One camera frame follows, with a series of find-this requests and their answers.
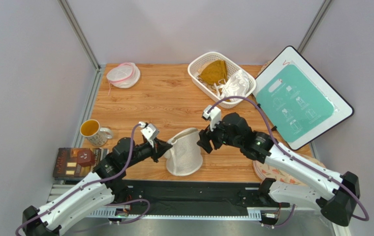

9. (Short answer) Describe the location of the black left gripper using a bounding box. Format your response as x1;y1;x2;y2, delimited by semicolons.
123;137;172;169

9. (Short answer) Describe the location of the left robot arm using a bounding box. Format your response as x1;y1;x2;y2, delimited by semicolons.
15;138;172;236

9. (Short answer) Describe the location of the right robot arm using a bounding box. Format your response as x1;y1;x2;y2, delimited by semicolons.
197;110;360;227

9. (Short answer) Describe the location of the white bra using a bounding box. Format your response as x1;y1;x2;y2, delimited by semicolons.
213;69;250;99

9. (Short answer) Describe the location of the mustard yellow bra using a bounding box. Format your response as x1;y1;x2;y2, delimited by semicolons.
200;59;228;85

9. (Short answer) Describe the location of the white pink-trimmed mesh laundry bag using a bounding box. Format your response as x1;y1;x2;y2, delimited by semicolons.
106;62;141;94

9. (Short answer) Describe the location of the patterned mug with tea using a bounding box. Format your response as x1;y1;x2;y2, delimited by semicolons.
80;119;114;147

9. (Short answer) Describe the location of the white plastic basket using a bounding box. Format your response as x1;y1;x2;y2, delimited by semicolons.
187;52;257;102

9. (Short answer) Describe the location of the white teal folding board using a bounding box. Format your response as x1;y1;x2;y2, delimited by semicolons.
252;46;354;150

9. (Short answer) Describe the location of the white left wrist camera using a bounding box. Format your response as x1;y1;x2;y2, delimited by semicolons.
138;121;159;147

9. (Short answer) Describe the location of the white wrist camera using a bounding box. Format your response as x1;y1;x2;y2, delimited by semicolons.
202;105;221;131
138;121;159;147

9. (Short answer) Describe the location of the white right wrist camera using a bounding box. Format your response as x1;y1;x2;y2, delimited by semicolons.
202;105;221;131

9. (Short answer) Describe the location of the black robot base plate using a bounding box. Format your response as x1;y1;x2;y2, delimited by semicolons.
114;180;290;212

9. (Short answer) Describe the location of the white slotted cable duct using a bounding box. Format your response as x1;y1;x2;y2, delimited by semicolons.
88;205;262;221

